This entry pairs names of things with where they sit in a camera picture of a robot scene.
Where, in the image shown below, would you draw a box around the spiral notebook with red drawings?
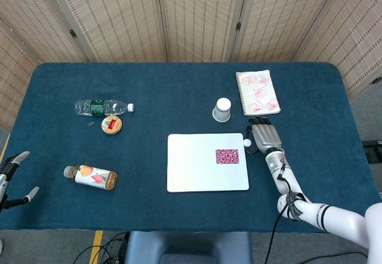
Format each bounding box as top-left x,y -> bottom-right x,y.
235,69 -> 281,116

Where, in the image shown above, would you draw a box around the black floor cables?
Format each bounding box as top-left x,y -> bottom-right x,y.
73,231 -> 131,264

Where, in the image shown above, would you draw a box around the blue tablecloth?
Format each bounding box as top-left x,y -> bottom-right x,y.
0,62 -> 382,234

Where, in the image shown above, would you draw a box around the white rectangular board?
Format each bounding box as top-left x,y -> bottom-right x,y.
167,132 -> 250,193

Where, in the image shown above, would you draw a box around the black equipment beside table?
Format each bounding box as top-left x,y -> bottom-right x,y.
362,140 -> 382,164

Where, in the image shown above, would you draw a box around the clear water bottle green label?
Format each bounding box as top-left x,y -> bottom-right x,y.
74,99 -> 135,117

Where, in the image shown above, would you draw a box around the woven bamboo folding screen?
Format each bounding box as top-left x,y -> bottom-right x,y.
0,0 -> 382,131

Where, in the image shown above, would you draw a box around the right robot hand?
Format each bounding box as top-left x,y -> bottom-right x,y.
245,116 -> 284,155

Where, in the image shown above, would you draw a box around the upturned white paper cup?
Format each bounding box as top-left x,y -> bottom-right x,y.
212,97 -> 232,123

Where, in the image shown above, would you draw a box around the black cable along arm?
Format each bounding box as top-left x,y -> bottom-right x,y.
264,156 -> 308,264

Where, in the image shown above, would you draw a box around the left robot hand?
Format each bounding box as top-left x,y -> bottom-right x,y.
0,151 -> 40,211

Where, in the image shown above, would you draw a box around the round tin with gold lid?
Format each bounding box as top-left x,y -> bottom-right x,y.
101,115 -> 123,135

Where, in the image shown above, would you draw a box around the amber tea drink bottle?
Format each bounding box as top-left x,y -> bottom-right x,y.
63,165 -> 119,192

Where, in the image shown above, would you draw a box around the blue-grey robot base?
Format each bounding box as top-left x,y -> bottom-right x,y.
124,231 -> 253,264

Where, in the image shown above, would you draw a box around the pink patterned card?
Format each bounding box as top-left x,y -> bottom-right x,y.
215,148 -> 240,165

